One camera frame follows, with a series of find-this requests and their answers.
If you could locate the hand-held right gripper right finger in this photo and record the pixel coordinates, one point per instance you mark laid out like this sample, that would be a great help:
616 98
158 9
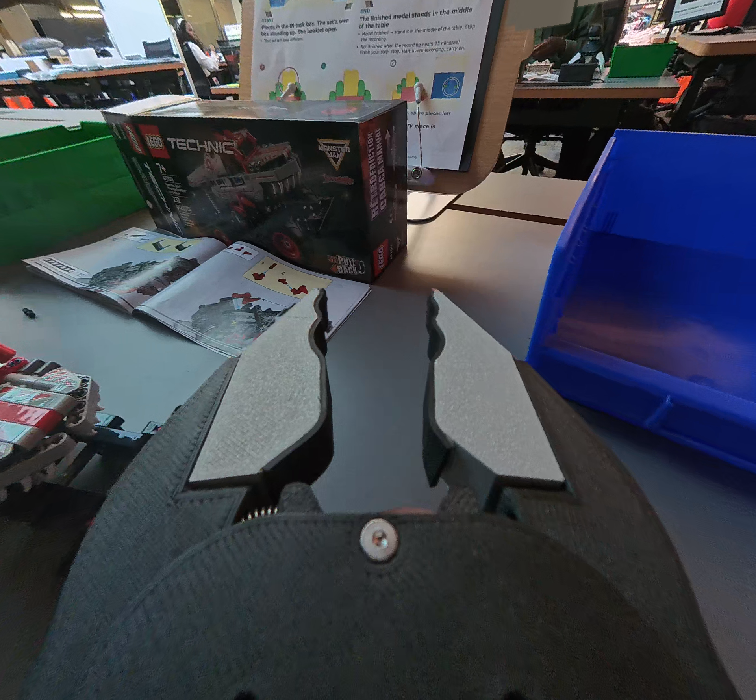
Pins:
490 410

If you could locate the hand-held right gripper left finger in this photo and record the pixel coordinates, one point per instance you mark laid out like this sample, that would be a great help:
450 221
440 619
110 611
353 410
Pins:
266 404

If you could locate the black lego set box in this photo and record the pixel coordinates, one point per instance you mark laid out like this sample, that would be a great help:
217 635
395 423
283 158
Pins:
266 180

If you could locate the partly built lego truck model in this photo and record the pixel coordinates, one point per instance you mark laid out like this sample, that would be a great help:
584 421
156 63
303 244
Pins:
41 410

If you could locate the open instruction booklet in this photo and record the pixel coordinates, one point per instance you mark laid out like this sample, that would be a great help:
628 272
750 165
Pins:
177 280

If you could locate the blue plastic bin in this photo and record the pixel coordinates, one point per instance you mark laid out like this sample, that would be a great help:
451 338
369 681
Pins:
649 298

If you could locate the green plastic bin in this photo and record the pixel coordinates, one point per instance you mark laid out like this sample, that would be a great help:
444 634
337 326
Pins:
59 192

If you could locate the instruction poster board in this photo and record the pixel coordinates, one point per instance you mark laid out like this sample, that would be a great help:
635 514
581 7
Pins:
502 91

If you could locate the long background desk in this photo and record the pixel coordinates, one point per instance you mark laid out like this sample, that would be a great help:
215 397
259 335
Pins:
590 88

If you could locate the black device on desk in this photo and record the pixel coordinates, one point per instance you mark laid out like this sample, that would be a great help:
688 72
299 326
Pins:
576 72

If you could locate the cluttered background desk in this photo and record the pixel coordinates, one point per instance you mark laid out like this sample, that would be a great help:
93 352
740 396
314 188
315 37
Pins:
118 71

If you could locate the small green bin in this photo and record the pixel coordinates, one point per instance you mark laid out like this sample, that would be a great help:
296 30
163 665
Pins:
641 59

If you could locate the printed instruction poster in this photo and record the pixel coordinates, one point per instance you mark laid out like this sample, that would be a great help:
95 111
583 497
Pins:
378 32

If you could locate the whiteboard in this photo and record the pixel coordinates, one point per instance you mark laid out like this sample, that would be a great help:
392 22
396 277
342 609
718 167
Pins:
133 17

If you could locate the wooden edged background desk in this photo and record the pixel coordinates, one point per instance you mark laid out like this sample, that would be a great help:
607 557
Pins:
720 43

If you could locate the red chair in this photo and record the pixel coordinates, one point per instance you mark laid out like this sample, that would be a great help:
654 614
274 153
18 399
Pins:
735 3

